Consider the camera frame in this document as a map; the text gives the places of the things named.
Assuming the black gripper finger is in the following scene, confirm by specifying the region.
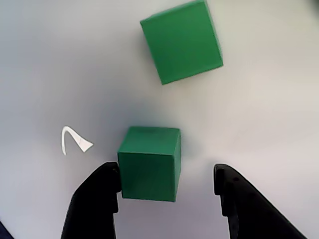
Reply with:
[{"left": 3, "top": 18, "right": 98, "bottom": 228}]
[
  {"left": 60, "top": 161, "right": 122, "bottom": 239},
  {"left": 213, "top": 163, "right": 310, "bottom": 239}
]

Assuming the green cube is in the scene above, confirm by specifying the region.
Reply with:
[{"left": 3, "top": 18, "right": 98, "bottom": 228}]
[
  {"left": 139, "top": 0, "right": 224, "bottom": 86},
  {"left": 117, "top": 126, "right": 181, "bottom": 203}
]

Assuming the white round plate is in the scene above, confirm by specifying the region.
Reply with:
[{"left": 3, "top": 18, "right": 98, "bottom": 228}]
[{"left": 0, "top": 0, "right": 319, "bottom": 239}]

